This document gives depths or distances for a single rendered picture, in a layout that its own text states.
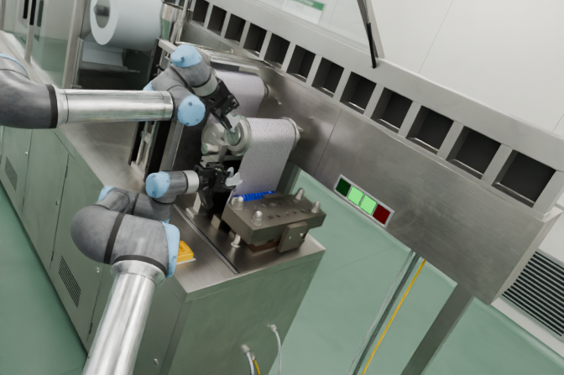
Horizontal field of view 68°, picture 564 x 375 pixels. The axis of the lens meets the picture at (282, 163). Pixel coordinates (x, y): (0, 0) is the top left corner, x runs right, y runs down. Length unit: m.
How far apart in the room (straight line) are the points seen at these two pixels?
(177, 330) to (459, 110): 1.10
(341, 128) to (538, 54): 2.41
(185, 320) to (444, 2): 3.41
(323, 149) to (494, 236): 0.67
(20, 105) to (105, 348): 0.50
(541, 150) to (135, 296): 1.07
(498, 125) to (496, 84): 2.46
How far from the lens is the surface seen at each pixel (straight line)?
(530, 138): 1.33
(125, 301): 0.91
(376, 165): 1.51
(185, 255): 1.38
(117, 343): 0.88
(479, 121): 1.37
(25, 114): 1.00
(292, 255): 1.60
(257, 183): 1.60
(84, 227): 0.99
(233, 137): 1.48
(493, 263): 1.40
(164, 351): 1.54
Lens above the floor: 1.76
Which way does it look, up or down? 21 degrees down
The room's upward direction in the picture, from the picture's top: 21 degrees clockwise
